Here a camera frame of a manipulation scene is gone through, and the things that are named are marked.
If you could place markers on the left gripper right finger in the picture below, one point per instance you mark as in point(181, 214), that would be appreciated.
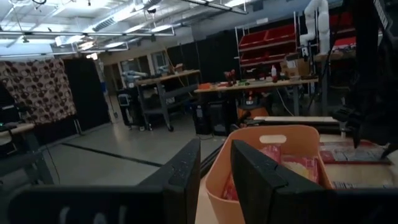
point(264, 186)

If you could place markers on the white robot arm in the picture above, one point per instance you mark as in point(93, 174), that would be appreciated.
point(317, 25)

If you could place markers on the brown circle-patterned cloth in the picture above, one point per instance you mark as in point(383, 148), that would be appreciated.
point(37, 90)

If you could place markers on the light wooden table board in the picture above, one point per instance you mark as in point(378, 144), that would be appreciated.
point(295, 119)

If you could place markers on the red bin shelf rack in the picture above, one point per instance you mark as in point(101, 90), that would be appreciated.
point(264, 40)

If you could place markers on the orange plastic basket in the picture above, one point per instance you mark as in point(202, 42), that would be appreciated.
point(217, 199)

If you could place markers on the long wooden-top workbench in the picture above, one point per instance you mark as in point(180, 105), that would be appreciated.
point(255, 84)

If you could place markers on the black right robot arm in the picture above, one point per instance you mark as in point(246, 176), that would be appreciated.
point(367, 46)

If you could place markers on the white bottle red cap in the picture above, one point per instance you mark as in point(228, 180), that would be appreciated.
point(274, 73)

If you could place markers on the red popcorn bag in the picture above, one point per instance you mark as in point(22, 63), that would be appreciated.
point(342, 154)
point(272, 152)
point(300, 168)
point(230, 189)

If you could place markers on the black curtain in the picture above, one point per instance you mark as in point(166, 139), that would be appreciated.
point(87, 90)

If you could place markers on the cardboard box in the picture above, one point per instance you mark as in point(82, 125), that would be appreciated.
point(295, 67)

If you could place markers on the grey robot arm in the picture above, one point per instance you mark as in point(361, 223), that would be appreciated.
point(132, 76)

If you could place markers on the black equipment cart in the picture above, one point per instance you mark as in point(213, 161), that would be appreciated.
point(127, 109)

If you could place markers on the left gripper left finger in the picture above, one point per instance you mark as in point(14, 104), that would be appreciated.
point(177, 180)

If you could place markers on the small wooden-top table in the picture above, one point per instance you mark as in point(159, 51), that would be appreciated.
point(15, 129)

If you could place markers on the orange shop vacuum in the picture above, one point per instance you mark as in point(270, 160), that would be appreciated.
point(252, 110)

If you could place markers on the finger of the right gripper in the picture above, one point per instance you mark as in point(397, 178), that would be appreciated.
point(356, 137)
point(390, 151)

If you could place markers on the black equipment boxes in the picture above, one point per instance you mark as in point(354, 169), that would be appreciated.
point(214, 118)

